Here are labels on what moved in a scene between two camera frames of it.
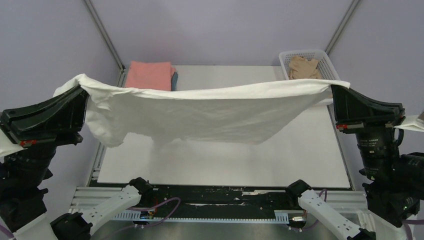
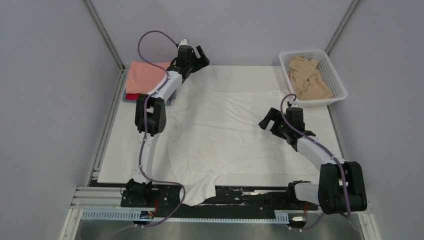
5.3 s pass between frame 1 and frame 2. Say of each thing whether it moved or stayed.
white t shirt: moved
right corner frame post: stayed
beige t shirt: stayed
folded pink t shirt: stayed
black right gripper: moved
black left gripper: moved
